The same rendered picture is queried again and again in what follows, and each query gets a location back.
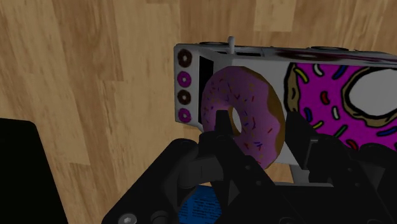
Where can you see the blue printed box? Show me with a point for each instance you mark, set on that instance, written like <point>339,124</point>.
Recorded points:
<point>200,206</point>

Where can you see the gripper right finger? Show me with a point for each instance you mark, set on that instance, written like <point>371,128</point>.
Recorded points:
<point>338,161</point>

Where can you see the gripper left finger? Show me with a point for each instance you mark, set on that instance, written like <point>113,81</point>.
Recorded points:
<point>214,155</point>

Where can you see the white toy truck with doughnut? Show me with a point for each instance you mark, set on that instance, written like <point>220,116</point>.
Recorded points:
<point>273,62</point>

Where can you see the black flat rectangular object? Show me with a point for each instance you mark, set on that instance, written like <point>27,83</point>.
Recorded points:
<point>24,173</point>

